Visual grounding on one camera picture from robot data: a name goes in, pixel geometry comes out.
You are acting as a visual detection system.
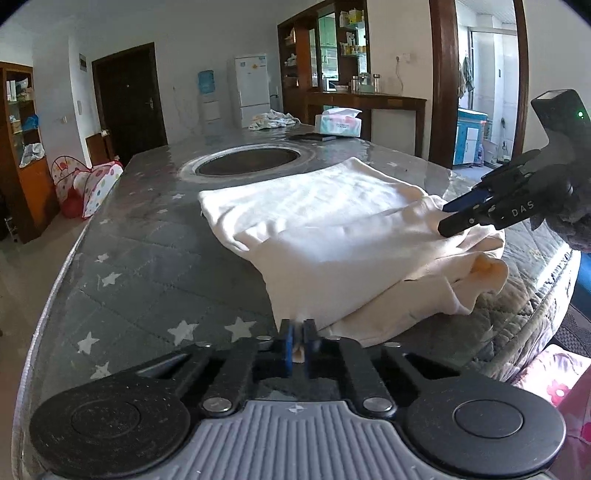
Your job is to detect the dark wooden door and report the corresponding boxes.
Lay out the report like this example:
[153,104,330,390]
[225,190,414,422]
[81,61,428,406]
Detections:
[91,42,168,155]

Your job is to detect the blue cabinet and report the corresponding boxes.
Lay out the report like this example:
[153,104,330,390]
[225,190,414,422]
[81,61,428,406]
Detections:
[454,108,489,167]

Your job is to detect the round black table stove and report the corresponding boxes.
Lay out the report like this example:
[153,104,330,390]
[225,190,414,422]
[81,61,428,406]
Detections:
[177,142,311,178]

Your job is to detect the small wooden cabinet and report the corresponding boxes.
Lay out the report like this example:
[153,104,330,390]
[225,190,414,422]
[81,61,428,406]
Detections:
[85,130,116,167]

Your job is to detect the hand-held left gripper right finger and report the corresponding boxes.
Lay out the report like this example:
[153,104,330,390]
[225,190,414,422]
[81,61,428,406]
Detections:
[302,318,460,416]

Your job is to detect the wooden display cabinet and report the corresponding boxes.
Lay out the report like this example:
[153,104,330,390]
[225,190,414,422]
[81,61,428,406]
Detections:
[277,0,370,125]

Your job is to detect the wooden bookshelf cabinet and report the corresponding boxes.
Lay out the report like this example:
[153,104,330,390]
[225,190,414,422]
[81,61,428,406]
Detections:
[0,62,61,243]

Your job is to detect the pastel tissue box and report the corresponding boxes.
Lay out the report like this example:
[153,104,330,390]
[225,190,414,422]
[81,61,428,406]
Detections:
[315,107,362,138]

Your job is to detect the white refrigerator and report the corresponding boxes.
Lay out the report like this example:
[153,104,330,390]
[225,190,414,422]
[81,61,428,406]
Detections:
[234,54,271,130]

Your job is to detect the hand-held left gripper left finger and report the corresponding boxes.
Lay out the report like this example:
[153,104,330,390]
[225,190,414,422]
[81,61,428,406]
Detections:
[136,318,297,418]

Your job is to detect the polka dot play tent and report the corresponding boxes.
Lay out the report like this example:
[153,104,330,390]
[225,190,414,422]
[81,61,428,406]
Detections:
[51,156,124,220]

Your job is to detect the wooden console table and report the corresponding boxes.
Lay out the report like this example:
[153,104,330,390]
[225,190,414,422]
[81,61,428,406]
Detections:
[307,90,428,158]

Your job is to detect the white garment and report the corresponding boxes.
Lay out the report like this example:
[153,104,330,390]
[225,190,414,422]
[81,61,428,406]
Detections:
[198,157,509,349]

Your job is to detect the hanging grey garment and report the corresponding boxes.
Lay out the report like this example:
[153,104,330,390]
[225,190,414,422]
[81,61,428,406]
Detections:
[461,56,476,97]

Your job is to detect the grey star quilted table cover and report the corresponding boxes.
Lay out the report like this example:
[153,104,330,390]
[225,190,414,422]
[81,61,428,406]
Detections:
[11,122,583,480]

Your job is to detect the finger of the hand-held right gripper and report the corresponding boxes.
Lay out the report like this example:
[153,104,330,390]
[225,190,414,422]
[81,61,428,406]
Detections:
[438,187,550,237]
[442,164,522,214]

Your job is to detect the pink floral cloth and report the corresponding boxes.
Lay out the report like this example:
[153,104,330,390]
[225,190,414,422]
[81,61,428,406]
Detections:
[512,344,591,480]

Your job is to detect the dark wooden archway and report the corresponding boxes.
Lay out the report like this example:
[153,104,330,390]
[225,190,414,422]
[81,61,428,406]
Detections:
[428,0,529,169]

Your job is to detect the white water dispenser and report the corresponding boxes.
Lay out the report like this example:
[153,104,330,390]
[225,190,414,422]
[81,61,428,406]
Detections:
[199,95,221,123]

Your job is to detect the person's right forearm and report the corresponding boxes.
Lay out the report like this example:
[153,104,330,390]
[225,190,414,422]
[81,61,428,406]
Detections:
[531,185,591,252]

